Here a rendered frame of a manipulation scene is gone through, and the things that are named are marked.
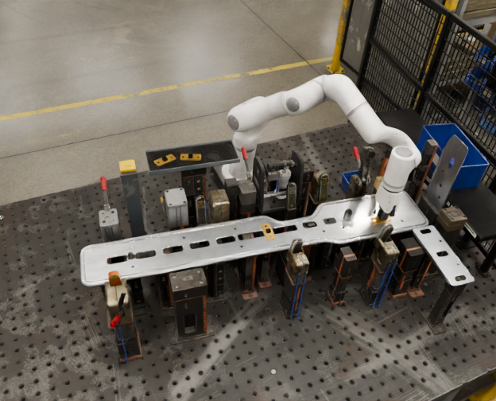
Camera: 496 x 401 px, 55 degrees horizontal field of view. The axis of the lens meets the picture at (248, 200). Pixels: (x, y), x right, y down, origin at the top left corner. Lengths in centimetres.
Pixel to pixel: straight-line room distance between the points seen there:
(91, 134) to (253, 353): 273
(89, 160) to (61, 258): 173
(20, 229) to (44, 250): 19
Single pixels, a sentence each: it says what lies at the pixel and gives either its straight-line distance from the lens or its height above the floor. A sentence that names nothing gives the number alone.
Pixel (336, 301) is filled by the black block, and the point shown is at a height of 72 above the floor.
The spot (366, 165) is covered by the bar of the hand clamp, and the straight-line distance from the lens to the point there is 207.
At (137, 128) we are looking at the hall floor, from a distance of 417.
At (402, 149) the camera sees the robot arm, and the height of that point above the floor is 136.
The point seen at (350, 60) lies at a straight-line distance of 492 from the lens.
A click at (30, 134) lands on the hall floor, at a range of 432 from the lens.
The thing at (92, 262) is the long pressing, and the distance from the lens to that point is 183.
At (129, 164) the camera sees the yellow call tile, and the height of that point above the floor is 116.
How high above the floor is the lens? 238
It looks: 44 degrees down
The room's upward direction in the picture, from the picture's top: 4 degrees clockwise
